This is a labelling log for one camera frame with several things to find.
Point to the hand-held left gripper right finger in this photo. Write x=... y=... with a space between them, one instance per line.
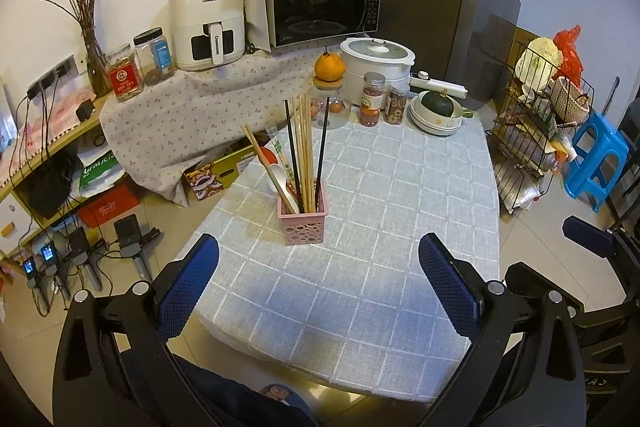
x=450 y=287

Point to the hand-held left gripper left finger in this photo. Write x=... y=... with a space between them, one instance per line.
x=187 y=287

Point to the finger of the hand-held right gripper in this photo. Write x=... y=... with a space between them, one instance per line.
x=590 y=239
x=525 y=277

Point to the pink perforated utensil holder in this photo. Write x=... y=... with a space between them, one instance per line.
x=302 y=227

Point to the disposable chopsticks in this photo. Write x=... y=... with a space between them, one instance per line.
x=286 y=169

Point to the black chopstick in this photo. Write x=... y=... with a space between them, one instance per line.
x=322 y=147
x=292 y=157

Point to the grey handheld device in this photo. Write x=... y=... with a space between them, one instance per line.
x=80 y=252
x=131 y=237
x=52 y=264
x=32 y=277

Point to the blue plastic stool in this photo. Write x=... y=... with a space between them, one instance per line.
x=597 y=147

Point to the grey checked tablecloth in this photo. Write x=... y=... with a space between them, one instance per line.
x=375 y=232

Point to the dark chair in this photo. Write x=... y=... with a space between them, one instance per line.
x=627 y=147

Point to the red cardboard box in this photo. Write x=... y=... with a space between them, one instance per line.
x=107 y=207

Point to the printed cardboard box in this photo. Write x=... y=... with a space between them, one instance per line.
x=215 y=177

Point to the person's leg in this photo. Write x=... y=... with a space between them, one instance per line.
x=220 y=397

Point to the woven basket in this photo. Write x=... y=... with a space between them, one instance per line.
x=570 y=102

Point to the white plastic spoon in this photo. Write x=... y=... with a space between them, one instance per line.
x=280 y=179

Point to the blue slipper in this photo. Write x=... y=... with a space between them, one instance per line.
x=282 y=394

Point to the white and green box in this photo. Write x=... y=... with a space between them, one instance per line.
x=100 y=172

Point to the cherry print cloth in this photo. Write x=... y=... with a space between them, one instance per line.
x=175 y=122

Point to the black box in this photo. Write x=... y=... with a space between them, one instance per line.
x=47 y=187

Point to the dark green squash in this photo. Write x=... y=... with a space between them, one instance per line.
x=436 y=104

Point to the napa cabbage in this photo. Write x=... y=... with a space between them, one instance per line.
x=537 y=59

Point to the red plastic bag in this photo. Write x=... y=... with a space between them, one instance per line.
x=570 y=52

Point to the wooden shelf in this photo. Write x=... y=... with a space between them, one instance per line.
x=75 y=129

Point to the goji berry plastic jar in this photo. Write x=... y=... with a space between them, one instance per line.
x=371 y=107

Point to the black power adapter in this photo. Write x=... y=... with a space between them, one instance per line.
x=85 y=111

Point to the clear glass jar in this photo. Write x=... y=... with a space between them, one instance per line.
x=327 y=119

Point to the small mandarin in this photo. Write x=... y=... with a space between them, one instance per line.
x=336 y=106
x=315 y=108

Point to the red label plastic jar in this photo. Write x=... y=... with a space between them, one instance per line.
x=122 y=77

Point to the blue label plastic jar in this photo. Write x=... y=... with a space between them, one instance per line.
x=152 y=57

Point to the white rice cooker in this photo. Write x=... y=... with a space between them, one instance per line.
x=375 y=62

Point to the bamboo jar lid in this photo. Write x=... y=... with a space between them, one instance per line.
x=329 y=82

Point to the clear glass vase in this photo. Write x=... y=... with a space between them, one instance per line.
x=95 y=67

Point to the large orange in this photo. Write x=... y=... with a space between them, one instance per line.
x=330 y=66

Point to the cream air fryer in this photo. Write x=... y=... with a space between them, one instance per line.
x=205 y=7

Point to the black microwave oven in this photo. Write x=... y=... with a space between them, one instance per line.
x=320 y=7

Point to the wall power strip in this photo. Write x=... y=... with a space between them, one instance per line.
x=47 y=79

